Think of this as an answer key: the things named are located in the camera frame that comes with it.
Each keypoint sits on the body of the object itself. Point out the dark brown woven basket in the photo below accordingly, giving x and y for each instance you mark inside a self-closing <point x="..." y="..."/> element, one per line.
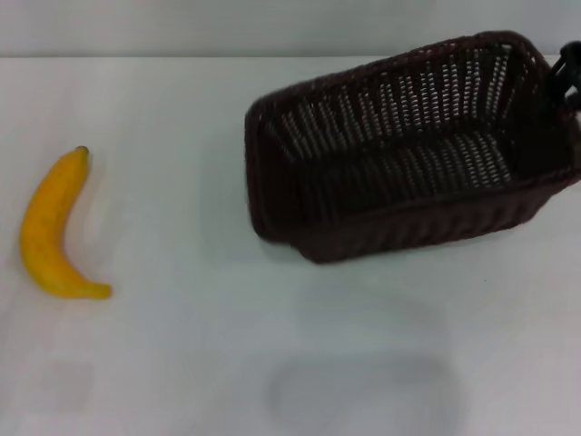
<point x="408" y="227"/>

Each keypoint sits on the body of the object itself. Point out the yellow banana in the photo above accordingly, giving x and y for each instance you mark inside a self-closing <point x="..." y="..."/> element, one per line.
<point x="43" y="236"/>

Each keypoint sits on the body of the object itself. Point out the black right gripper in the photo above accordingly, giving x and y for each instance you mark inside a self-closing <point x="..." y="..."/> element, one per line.
<point x="574" y="68"/>

